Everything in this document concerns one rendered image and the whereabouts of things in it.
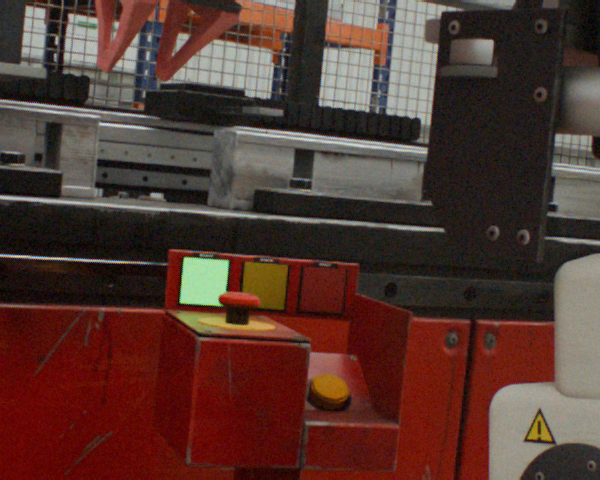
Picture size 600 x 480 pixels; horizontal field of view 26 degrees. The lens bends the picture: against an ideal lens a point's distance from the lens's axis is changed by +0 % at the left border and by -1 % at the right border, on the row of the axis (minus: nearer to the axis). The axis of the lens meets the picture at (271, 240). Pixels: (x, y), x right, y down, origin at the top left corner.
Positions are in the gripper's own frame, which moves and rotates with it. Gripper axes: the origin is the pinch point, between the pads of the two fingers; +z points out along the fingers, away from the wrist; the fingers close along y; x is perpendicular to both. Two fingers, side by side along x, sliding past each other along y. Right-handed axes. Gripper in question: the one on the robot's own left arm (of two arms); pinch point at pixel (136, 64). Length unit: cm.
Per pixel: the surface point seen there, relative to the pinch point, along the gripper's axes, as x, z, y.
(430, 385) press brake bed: -6, 38, -65
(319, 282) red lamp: -3.8, 21.9, -35.4
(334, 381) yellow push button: 6.3, 26.6, -31.8
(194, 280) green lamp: -8.8, 25.2, -23.9
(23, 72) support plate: -20.2, 10.6, -4.5
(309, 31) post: -98, 28, -114
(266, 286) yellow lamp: -5.7, 23.8, -30.5
